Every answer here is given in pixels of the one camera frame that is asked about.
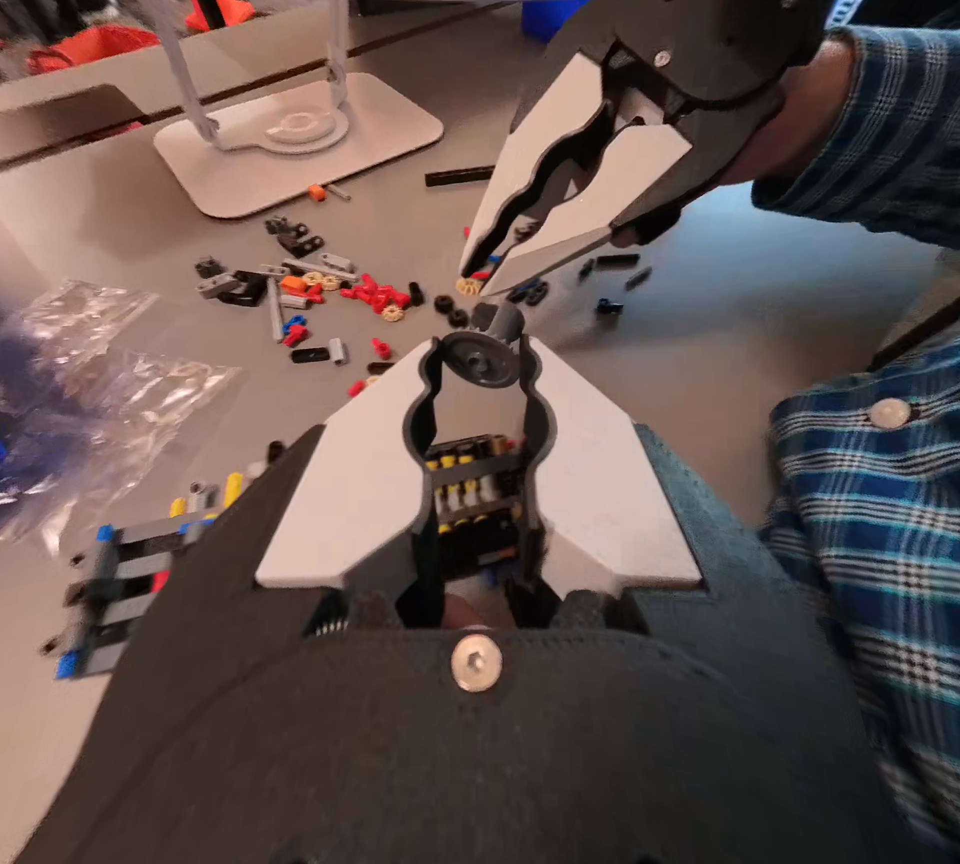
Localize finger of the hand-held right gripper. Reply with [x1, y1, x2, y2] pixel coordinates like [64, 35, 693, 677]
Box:
[478, 127, 693, 298]
[457, 51, 614, 280]

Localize red orange fabric bag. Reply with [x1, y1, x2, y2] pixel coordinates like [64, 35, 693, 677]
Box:
[26, 24, 162, 79]

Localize lego car chassis assembly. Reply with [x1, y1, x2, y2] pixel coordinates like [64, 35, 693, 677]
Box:
[41, 432, 526, 681]

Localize scattered small lego parts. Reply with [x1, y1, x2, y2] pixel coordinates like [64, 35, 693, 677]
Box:
[193, 215, 654, 400]

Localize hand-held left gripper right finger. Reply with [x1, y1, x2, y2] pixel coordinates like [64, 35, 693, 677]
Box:
[506, 336, 704, 628]

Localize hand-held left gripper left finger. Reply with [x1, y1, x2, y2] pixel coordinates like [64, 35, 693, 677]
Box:
[255, 337, 445, 628]

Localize dark grey lego differential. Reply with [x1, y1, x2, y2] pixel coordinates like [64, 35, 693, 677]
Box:
[441, 301, 526, 391]

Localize person's right forearm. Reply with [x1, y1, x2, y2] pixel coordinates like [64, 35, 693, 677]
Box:
[752, 5, 960, 251]

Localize person's right hand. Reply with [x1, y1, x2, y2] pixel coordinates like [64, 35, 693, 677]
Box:
[722, 39, 858, 186]

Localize person in blue plaid shirt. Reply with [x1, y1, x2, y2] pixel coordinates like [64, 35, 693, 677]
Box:
[759, 335, 960, 853]

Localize book stand with white base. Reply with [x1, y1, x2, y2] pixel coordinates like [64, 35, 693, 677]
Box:
[146, 0, 445, 220]

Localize clear plastic bag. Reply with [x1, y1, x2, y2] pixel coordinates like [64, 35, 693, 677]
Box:
[15, 279, 160, 371]
[0, 350, 245, 557]

